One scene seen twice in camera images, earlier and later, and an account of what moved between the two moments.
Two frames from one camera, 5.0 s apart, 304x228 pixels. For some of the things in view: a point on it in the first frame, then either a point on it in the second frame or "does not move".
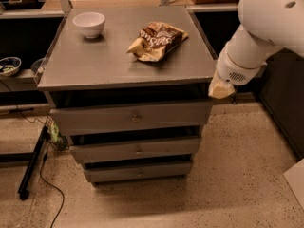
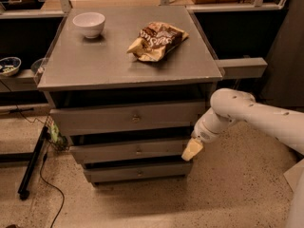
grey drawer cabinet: x=130 y=86 does not move
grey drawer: x=100 y=153 does not move
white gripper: x=232 y=70 → x=203 y=132
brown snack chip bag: x=156 y=40 does not move
